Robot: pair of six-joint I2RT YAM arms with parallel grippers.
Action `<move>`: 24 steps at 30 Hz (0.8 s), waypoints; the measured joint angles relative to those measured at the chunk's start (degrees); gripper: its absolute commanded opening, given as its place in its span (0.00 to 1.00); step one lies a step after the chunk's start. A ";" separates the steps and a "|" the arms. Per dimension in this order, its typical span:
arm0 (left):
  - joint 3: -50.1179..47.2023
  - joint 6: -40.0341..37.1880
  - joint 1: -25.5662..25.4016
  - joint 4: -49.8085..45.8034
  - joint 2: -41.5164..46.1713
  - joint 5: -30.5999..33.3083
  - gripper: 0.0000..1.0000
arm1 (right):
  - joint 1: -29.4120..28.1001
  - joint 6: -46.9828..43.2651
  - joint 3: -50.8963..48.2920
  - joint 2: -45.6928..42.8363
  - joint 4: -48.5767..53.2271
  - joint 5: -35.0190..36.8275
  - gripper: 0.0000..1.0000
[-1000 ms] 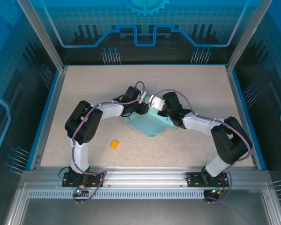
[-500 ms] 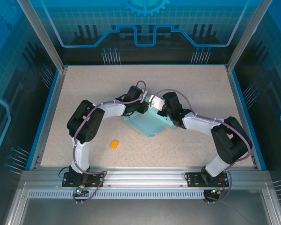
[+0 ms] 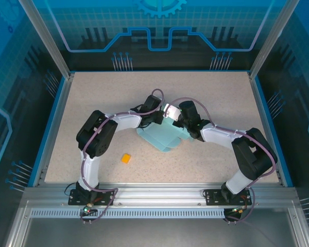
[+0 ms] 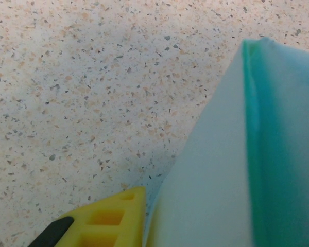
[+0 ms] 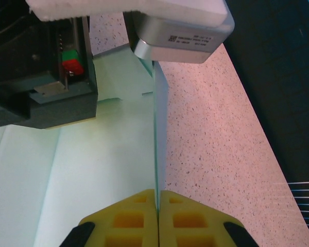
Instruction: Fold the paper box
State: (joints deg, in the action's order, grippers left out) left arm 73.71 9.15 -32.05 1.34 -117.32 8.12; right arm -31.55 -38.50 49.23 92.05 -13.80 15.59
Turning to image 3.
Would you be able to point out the grey metal shelf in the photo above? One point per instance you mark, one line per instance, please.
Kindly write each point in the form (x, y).
(157, 231)

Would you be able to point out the aluminium frame post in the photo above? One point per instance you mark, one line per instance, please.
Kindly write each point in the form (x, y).
(46, 38)
(273, 38)

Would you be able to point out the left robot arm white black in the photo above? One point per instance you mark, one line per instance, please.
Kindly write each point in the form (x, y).
(98, 136)

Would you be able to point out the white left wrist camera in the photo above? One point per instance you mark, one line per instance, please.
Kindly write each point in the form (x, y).
(165, 109)

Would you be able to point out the small orange block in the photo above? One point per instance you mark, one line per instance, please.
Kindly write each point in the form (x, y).
(126, 158)

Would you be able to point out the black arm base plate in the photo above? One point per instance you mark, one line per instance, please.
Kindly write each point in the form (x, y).
(211, 199)
(73, 202)

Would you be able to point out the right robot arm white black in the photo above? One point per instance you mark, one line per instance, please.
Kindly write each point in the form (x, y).
(252, 154)

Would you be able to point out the light blue paper box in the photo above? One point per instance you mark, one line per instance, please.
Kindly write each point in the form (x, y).
(164, 139)

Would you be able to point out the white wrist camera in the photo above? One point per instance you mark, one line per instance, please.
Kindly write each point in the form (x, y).
(173, 113)
(165, 109)

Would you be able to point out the aluminium mounting rail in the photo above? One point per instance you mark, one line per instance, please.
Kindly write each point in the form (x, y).
(157, 193)

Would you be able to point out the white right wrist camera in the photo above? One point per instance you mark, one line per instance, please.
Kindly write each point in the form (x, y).
(173, 113)

